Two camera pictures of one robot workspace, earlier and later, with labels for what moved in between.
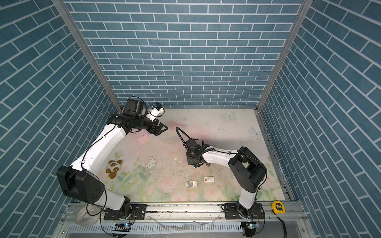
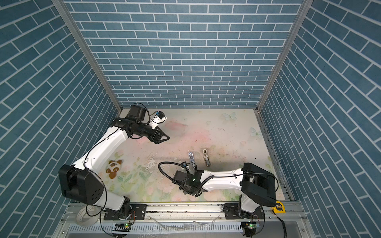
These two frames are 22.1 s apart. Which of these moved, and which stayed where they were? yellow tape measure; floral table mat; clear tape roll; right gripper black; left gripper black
Moved: right gripper black; left gripper black
Stayed: floral table mat; yellow tape measure; clear tape roll
